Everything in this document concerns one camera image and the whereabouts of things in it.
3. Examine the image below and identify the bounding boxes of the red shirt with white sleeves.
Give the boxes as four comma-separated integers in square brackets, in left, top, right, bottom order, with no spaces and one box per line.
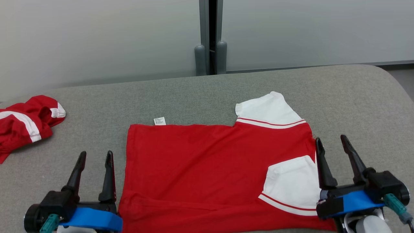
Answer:
[118,91,337,233]

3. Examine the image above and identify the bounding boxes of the teal right camera connector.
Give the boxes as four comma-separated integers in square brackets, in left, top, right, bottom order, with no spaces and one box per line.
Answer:
[384,193,409,224]

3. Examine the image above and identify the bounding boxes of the right gripper with blue band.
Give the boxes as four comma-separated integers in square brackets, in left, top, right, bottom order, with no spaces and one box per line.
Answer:
[315,135,385,220]

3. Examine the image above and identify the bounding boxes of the grey partition post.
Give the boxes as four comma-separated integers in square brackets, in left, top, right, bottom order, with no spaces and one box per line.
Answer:
[194,0,210,76]
[216,0,227,75]

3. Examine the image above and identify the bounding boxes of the red shorts with white stripe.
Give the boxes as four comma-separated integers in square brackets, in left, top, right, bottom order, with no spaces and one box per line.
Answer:
[0,95,67,164]

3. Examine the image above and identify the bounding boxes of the white partition panel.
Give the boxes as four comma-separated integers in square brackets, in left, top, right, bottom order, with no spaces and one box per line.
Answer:
[223,0,414,73]
[0,0,201,101]

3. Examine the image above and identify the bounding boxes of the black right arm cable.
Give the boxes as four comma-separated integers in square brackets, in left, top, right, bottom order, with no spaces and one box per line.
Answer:
[333,216,348,233]

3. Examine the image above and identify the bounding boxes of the teal camera connector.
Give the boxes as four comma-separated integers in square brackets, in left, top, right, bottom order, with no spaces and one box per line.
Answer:
[39,214,60,233]
[384,193,409,224]

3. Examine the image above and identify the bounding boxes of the teal left camera connector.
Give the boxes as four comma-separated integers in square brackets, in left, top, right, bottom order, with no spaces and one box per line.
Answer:
[39,214,60,233]

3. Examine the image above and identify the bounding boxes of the left gripper with blue band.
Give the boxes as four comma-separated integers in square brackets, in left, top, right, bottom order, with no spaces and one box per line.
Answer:
[60,150,123,232]

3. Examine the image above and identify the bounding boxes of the grey fabric sofa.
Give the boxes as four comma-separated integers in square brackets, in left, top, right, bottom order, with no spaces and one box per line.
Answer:
[0,64,414,233]

